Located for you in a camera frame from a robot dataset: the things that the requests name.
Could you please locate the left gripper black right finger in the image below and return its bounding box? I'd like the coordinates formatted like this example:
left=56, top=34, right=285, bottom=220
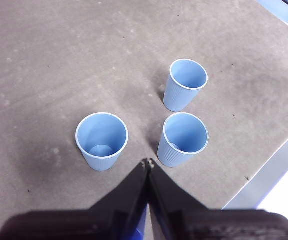
left=148, top=159, right=288, bottom=240

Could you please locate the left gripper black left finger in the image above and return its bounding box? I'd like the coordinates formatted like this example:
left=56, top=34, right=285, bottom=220
left=0, top=160, right=149, bottom=240

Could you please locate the blue ribbed plastic cup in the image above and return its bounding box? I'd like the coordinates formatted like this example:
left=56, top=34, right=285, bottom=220
left=163, top=58, right=209, bottom=113
left=75, top=112, right=129, bottom=172
left=157, top=112, right=209, bottom=169

